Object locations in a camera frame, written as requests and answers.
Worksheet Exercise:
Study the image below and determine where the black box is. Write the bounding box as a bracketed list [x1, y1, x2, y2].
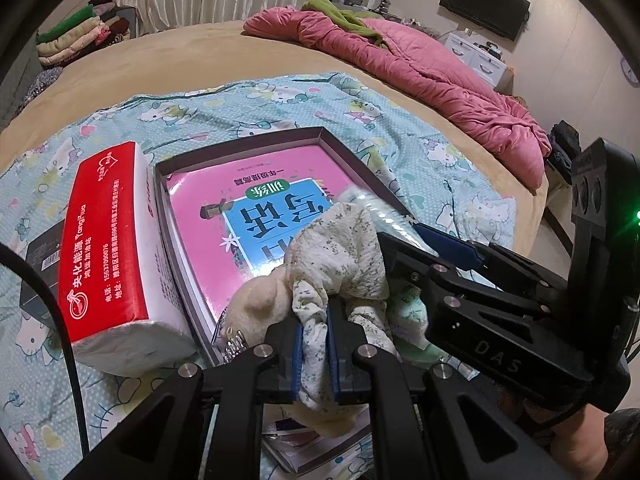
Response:
[20, 217, 68, 333]

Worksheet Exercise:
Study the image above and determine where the dark brown box tray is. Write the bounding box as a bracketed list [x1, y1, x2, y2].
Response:
[152, 127, 416, 366]

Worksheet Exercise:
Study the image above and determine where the red tissue pack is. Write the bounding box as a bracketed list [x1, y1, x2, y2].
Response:
[57, 141, 198, 378]

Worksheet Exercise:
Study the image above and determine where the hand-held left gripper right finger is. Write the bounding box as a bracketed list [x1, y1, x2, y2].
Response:
[325, 305, 571, 480]

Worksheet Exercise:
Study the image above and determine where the black cable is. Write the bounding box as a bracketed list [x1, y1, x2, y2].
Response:
[0, 242, 91, 453]

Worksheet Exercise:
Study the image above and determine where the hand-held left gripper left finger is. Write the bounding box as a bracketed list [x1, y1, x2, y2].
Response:
[70, 317, 307, 480]

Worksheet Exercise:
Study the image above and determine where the person's right forearm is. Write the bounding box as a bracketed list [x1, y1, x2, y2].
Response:
[522, 397, 613, 480]

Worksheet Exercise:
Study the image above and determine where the beige bed sheet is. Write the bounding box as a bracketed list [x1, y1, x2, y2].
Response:
[0, 19, 551, 281]

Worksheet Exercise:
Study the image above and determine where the cream plush keychain toy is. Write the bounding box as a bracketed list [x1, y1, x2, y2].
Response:
[212, 270, 301, 361]

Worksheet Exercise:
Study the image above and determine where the dark floral cloth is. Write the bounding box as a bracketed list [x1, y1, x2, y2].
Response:
[15, 66, 63, 116]

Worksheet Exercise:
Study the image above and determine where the green garment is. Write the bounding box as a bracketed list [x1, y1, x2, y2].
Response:
[301, 0, 396, 50]

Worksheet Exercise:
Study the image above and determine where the printed booklet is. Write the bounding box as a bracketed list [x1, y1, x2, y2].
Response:
[262, 400, 373, 476]

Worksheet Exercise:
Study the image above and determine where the light blue cat-print blanket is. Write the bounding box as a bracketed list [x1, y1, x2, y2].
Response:
[0, 72, 516, 480]

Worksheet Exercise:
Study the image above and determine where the white drawer cabinet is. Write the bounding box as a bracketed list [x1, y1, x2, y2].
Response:
[437, 30, 513, 93]

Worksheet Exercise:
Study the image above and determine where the black bag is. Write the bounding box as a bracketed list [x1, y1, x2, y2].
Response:
[545, 120, 583, 196]

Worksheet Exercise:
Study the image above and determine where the white floral cloth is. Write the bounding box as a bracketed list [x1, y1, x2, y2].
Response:
[282, 202, 401, 413]

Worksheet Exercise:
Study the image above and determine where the black television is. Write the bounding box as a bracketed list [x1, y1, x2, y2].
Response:
[439, 0, 531, 42]

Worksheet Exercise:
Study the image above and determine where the pink quilt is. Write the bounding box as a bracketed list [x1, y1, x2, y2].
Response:
[243, 6, 553, 191]

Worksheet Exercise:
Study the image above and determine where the stack of folded clothes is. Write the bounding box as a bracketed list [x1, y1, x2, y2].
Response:
[36, 0, 138, 67]

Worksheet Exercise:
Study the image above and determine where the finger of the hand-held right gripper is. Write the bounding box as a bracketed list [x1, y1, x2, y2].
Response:
[414, 224, 566, 301]
[377, 232, 541, 331]

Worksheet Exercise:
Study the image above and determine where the pink book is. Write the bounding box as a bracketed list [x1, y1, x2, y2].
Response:
[165, 142, 396, 331]

